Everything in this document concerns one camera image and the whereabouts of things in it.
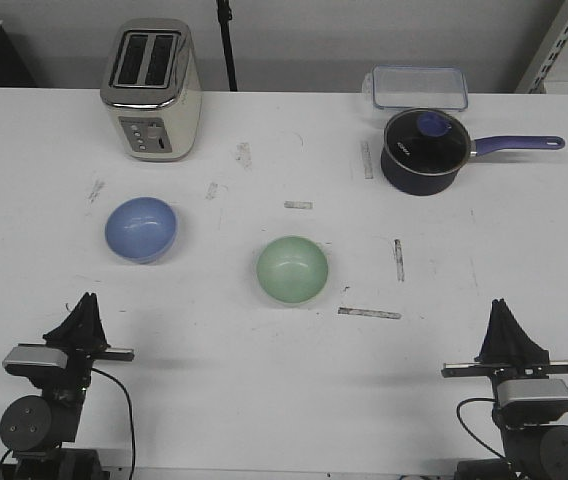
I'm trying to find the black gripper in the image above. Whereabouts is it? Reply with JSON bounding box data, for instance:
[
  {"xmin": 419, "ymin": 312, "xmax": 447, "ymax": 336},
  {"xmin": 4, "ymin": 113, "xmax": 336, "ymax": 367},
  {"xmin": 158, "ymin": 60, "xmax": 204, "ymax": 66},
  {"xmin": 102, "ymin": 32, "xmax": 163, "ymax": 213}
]
[
  {"xmin": 441, "ymin": 299, "xmax": 568, "ymax": 383},
  {"xmin": 17, "ymin": 292, "xmax": 135, "ymax": 400}
]

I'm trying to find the blue plastic bowl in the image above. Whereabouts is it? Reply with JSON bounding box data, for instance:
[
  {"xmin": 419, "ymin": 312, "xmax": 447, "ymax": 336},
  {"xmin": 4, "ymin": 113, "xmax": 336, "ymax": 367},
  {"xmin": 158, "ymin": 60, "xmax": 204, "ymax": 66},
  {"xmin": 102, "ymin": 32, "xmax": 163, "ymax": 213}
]
[{"xmin": 104, "ymin": 197, "xmax": 179, "ymax": 264}]

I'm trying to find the green plastic bowl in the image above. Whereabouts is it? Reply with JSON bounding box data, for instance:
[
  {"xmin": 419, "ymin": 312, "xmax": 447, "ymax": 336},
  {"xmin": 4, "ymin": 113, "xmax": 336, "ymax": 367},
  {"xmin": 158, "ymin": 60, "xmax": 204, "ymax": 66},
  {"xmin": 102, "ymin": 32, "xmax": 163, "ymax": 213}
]
[{"xmin": 256, "ymin": 236, "xmax": 329, "ymax": 304}]

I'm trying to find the dark blue saucepan with lid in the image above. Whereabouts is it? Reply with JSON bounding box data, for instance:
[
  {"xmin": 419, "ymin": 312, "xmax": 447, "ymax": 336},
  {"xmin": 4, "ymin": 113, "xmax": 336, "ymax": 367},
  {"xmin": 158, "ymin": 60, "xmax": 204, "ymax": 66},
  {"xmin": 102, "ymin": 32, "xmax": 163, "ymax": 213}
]
[{"xmin": 380, "ymin": 108, "xmax": 565, "ymax": 196}]

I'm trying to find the cream two-slot toaster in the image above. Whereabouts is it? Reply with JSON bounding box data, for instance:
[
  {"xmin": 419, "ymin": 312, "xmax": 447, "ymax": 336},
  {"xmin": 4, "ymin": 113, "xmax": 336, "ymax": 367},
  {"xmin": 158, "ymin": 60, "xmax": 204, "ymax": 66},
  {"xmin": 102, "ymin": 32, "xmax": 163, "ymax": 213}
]
[{"xmin": 100, "ymin": 18, "xmax": 202, "ymax": 162}]

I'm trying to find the metal shelving upright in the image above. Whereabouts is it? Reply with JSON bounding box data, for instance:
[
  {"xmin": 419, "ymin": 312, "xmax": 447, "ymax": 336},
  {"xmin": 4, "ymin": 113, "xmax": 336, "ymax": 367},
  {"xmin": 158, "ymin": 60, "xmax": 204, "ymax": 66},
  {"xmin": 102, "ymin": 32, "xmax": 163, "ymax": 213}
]
[{"xmin": 514, "ymin": 0, "xmax": 568, "ymax": 94}]

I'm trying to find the clear plastic food container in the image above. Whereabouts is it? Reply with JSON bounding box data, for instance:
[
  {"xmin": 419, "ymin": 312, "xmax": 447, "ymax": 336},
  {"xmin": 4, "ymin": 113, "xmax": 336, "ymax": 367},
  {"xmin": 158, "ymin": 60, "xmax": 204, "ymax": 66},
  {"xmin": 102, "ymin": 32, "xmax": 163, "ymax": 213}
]
[{"xmin": 362, "ymin": 65, "xmax": 468, "ymax": 111}]

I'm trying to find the black tripod pole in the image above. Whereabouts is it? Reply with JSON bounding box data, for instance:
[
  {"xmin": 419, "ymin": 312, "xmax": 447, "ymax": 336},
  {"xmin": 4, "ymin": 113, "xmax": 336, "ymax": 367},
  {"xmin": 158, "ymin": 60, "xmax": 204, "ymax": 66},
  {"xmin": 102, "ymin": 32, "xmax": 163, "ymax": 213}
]
[{"xmin": 216, "ymin": 0, "xmax": 238, "ymax": 92}]

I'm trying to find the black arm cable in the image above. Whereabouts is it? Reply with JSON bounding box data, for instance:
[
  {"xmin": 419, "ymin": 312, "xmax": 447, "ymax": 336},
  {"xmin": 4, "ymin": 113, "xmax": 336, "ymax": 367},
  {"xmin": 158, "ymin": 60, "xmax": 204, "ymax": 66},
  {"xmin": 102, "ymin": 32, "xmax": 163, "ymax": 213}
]
[
  {"xmin": 92, "ymin": 367, "xmax": 138, "ymax": 474},
  {"xmin": 456, "ymin": 397, "xmax": 508, "ymax": 461}
]

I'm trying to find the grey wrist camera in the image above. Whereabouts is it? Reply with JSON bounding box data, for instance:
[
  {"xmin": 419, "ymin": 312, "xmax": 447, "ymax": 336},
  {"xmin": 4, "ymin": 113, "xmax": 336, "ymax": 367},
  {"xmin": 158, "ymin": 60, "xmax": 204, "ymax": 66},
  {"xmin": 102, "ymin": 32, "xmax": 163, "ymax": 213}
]
[
  {"xmin": 2, "ymin": 345, "xmax": 68, "ymax": 377},
  {"xmin": 496, "ymin": 379, "xmax": 568, "ymax": 425}
]

